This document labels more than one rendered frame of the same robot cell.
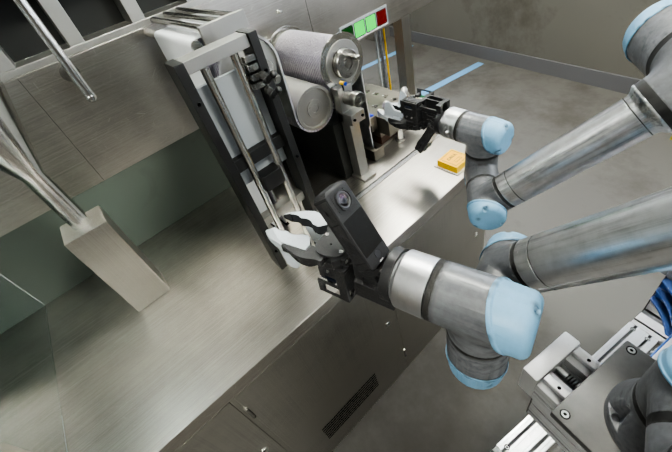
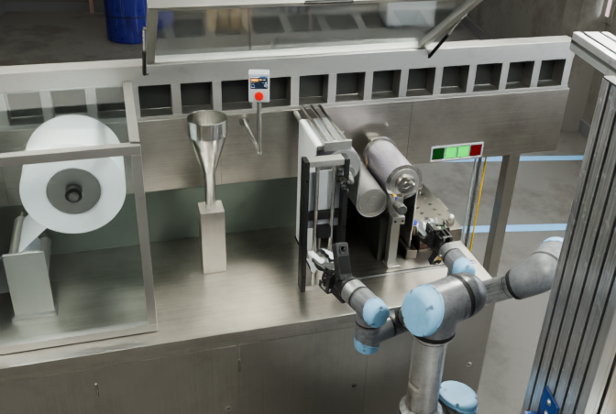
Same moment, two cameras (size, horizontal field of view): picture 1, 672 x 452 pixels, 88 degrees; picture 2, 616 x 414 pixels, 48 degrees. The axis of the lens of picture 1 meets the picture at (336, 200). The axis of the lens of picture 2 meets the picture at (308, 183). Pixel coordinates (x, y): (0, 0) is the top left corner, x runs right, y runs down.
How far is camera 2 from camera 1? 169 cm
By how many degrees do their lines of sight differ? 16
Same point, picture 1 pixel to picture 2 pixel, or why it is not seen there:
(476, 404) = not seen: outside the picture
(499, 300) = (371, 300)
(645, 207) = not seen: hidden behind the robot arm
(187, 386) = (222, 320)
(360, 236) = (342, 265)
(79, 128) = (229, 150)
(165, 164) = (259, 190)
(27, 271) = (150, 217)
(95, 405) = (169, 306)
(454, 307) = (358, 299)
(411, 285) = (349, 288)
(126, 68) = (272, 127)
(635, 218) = not seen: hidden behind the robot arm
